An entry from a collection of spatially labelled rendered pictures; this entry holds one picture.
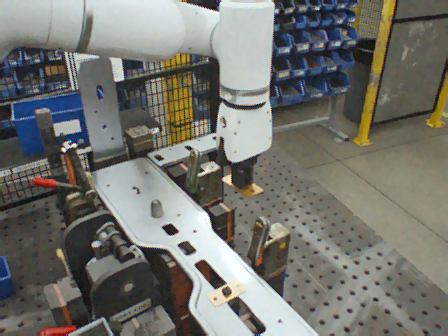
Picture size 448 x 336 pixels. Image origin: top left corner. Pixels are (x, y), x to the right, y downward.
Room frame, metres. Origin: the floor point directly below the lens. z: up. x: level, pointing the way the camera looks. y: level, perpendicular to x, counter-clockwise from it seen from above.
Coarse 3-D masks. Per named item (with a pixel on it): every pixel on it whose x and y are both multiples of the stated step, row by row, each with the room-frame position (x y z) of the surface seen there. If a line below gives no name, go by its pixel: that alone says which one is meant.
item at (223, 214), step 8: (216, 208) 0.92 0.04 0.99; (224, 208) 0.92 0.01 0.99; (232, 208) 0.92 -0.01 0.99; (216, 216) 0.88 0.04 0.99; (224, 216) 0.90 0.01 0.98; (232, 216) 0.91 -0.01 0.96; (216, 224) 0.88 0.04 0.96; (224, 224) 0.90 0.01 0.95; (232, 224) 0.91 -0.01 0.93; (216, 232) 0.88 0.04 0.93; (224, 232) 0.89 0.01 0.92; (232, 232) 0.91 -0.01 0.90; (224, 240) 0.89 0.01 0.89; (232, 240) 0.93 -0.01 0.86; (232, 248) 0.93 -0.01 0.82; (216, 280) 0.90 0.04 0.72; (216, 288) 0.88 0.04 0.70
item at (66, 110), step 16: (64, 96) 1.37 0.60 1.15; (16, 112) 1.29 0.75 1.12; (32, 112) 1.32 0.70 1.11; (64, 112) 1.22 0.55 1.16; (80, 112) 1.24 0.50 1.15; (16, 128) 1.16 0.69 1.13; (32, 128) 1.17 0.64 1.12; (64, 128) 1.21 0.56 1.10; (80, 128) 1.24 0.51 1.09; (32, 144) 1.17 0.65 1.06
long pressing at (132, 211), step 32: (96, 192) 0.98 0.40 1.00; (128, 192) 0.98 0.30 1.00; (160, 192) 0.98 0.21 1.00; (128, 224) 0.83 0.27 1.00; (160, 224) 0.83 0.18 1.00; (192, 224) 0.83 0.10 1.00; (192, 256) 0.71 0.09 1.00; (224, 256) 0.71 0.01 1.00; (256, 288) 0.61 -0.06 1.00; (192, 320) 0.53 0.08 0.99; (224, 320) 0.53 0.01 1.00; (288, 320) 0.53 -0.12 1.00
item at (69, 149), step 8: (64, 144) 0.89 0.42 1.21; (80, 144) 0.89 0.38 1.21; (64, 152) 0.87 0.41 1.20; (72, 152) 0.87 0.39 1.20; (72, 160) 0.87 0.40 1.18; (80, 160) 0.88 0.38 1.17; (80, 168) 0.88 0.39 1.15; (80, 176) 0.88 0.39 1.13; (80, 184) 0.90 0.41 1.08; (88, 184) 0.88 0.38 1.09
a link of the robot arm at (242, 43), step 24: (240, 0) 0.63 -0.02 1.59; (264, 0) 0.64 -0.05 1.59; (216, 24) 0.68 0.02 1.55; (240, 24) 0.61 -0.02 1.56; (264, 24) 0.62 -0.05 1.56; (216, 48) 0.65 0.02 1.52; (240, 48) 0.61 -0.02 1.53; (264, 48) 0.62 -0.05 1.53; (240, 72) 0.61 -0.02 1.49; (264, 72) 0.62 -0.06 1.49
